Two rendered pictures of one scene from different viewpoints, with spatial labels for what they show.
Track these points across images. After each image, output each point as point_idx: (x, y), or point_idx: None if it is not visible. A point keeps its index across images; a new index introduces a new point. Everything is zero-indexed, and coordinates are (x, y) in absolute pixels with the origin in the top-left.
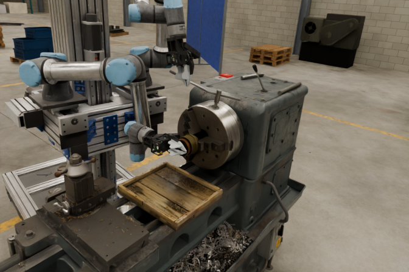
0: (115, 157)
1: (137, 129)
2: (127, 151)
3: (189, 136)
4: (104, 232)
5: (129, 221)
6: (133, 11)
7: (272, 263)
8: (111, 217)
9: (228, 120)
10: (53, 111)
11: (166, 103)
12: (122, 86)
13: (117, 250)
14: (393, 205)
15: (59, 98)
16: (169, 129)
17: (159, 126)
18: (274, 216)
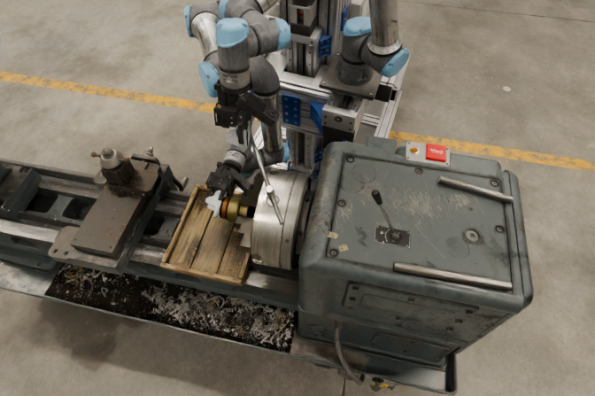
0: (426, 112)
1: (229, 147)
2: (448, 114)
3: (235, 205)
4: (100, 221)
5: (120, 229)
6: (220, 11)
7: (384, 389)
8: (121, 213)
9: (266, 231)
10: None
11: (353, 125)
12: (329, 64)
13: (82, 243)
14: None
15: None
16: (555, 119)
17: (548, 103)
18: (354, 363)
